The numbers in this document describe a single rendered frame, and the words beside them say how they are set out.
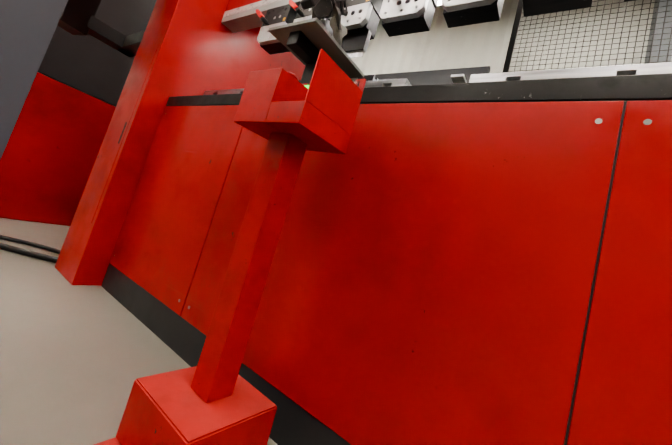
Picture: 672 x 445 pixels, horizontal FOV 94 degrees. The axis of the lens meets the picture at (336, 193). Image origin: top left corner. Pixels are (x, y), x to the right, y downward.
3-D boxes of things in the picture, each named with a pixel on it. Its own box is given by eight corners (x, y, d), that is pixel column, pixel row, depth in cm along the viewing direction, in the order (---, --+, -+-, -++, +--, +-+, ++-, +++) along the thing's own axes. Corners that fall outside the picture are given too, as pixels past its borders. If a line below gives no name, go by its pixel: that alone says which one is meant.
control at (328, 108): (232, 121, 68) (257, 47, 70) (283, 148, 81) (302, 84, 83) (298, 123, 56) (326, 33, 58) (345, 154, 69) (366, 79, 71)
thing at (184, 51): (53, 267, 139) (216, -159, 166) (215, 274, 208) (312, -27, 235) (70, 285, 125) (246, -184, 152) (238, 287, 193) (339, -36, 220)
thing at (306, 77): (267, 102, 85) (290, 32, 88) (300, 125, 97) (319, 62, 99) (277, 102, 83) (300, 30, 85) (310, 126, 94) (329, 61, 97)
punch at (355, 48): (337, 57, 110) (344, 33, 112) (340, 61, 112) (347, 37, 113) (361, 54, 105) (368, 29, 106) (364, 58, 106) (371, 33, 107)
